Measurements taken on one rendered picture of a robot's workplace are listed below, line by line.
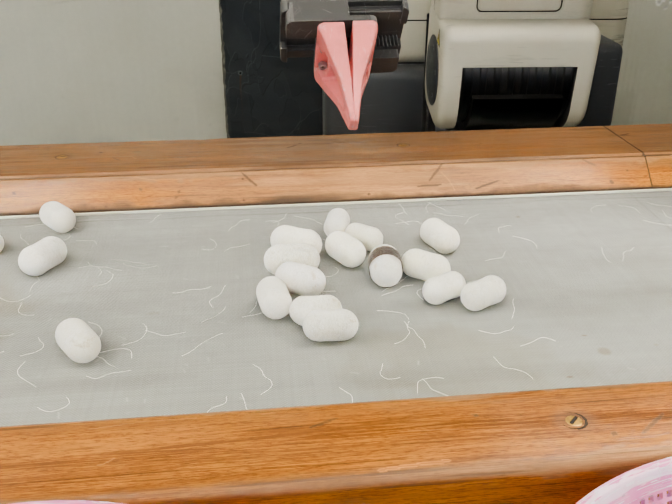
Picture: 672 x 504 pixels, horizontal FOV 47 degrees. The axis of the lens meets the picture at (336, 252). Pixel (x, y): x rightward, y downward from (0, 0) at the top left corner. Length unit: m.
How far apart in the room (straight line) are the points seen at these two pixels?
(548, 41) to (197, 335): 0.79
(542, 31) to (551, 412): 0.83
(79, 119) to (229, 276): 2.23
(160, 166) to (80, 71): 2.03
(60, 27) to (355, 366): 2.32
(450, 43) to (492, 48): 0.06
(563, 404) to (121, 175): 0.42
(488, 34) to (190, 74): 1.62
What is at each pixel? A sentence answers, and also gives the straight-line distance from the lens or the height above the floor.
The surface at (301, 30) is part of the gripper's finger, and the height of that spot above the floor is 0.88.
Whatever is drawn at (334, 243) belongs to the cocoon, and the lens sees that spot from 0.53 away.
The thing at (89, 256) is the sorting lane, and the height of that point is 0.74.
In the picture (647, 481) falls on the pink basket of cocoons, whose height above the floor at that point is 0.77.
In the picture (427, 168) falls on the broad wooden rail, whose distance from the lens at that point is 0.66.
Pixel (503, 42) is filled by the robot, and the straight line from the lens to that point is 1.12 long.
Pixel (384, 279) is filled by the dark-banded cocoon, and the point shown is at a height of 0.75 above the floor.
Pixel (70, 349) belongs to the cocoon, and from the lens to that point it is 0.44.
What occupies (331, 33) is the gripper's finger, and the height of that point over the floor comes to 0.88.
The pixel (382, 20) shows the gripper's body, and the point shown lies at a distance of 0.66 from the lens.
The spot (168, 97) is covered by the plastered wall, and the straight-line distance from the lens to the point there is 2.64.
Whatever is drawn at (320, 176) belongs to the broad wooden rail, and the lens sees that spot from 0.65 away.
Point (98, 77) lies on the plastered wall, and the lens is 2.67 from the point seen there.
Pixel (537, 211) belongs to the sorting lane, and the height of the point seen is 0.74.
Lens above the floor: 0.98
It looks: 26 degrees down
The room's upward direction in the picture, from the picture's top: straight up
